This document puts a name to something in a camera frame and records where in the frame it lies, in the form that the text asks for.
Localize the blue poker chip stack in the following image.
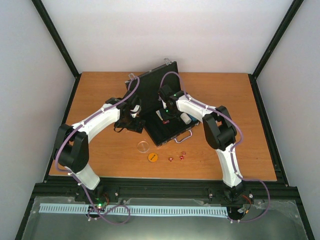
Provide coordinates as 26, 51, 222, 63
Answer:
189, 115, 198, 123

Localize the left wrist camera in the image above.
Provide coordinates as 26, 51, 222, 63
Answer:
130, 104, 141, 118

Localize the black poker set case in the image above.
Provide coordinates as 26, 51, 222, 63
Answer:
135, 58, 200, 147

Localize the clear plastic disc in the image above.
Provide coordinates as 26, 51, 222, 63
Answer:
137, 140, 150, 153

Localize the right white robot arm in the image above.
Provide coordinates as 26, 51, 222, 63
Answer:
158, 84, 244, 202

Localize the playing card deck box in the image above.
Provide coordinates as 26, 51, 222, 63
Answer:
156, 110, 163, 120

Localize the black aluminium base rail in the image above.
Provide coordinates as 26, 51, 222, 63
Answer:
32, 176, 300, 203

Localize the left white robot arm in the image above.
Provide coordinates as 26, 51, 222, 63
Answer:
52, 90, 145, 202

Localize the light blue cable duct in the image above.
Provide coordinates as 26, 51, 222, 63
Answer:
38, 203, 228, 218

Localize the right black frame post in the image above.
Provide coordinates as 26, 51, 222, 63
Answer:
251, 0, 305, 79

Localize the black frame post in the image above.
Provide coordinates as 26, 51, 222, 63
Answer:
31, 0, 81, 79
251, 0, 305, 79

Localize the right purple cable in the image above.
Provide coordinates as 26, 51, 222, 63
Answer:
159, 71, 271, 224

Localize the purple cable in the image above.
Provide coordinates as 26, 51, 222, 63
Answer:
54, 76, 131, 225
159, 71, 271, 224

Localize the white poker chip stack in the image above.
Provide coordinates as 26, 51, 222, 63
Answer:
180, 112, 192, 125

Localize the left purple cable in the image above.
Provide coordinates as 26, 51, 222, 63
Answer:
54, 76, 131, 225

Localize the left black frame post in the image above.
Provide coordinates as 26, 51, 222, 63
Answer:
31, 0, 81, 79

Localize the orange dealer button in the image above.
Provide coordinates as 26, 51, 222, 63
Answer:
147, 152, 159, 163

